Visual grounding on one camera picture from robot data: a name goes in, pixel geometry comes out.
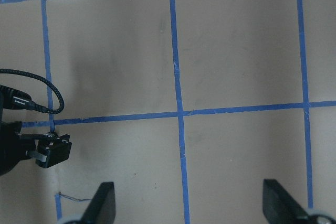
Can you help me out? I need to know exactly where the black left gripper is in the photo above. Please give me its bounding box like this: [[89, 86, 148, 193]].
[[1, 121, 72, 176]]

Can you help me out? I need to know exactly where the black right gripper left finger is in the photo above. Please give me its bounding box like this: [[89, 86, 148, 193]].
[[79, 182, 116, 224]]

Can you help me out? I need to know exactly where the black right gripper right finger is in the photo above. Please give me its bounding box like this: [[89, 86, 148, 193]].
[[262, 179, 315, 224]]

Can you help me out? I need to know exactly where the braided black usb cable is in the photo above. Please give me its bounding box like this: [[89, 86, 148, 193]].
[[0, 68, 65, 115]]

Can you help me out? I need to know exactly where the black bearing gear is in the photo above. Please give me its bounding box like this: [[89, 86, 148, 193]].
[[45, 132, 58, 138]]

